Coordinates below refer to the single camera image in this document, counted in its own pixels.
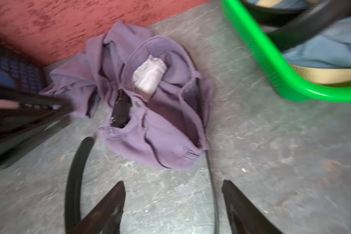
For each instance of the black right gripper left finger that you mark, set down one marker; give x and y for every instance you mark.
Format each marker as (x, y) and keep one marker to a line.
(105, 218)

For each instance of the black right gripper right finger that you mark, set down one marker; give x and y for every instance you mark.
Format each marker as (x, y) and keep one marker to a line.
(244, 217)

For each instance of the black leather belt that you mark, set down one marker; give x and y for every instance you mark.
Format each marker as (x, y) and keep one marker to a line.
(72, 202)

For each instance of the purple trousers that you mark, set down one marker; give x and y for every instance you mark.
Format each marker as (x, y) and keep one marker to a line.
(166, 130)

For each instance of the tan woven belt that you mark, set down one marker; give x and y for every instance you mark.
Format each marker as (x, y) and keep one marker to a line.
(327, 74)

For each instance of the black belt in basket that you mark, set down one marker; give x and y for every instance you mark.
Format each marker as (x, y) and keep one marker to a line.
(294, 26)

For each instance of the black perforated file rack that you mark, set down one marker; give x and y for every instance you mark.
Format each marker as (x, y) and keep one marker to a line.
(26, 117)

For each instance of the green plastic basket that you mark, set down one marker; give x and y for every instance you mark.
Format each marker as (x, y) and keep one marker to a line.
(287, 83)

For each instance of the blue denim jeans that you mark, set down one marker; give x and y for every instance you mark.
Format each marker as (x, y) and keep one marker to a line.
(327, 46)

